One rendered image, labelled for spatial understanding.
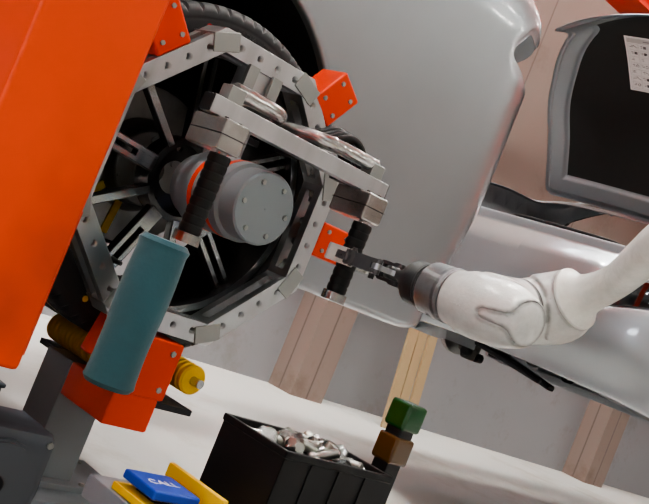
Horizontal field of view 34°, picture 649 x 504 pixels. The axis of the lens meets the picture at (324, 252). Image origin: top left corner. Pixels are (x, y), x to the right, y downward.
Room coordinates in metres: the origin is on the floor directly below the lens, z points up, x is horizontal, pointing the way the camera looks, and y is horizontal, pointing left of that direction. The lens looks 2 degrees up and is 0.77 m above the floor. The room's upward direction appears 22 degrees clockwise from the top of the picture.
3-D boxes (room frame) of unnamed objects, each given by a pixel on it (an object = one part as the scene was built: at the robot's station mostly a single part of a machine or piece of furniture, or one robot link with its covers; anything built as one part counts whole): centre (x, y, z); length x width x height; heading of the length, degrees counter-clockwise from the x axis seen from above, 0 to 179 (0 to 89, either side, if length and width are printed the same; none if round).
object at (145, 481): (1.26, 0.07, 0.47); 0.07 x 0.07 x 0.02; 43
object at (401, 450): (1.51, -0.20, 0.59); 0.04 x 0.04 x 0.04; 43
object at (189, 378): (2.06, 0.22, 0.51); 0.29 x 0.06 x 0.06; 43
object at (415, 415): (1.51, -0.20, 0.64); 0.04 x 0.04 x 0.04; 43
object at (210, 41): (1.91, 0.24, 0.85); 0.54 x 0.07 x 0.54; 133
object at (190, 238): (1.62, 0.20, 0.83); 0.04 x 0.04 x 0.16
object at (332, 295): (1.85, -0.05, 0.83); 0.04 x 0.04 x 0.16
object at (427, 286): (1.69, -0.20, 0.83); 0.09 x 0.06 x 0.09; 133
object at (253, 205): (1.86, 0.19, 0.85); 0.21 x 0.14 x 0.14; 43
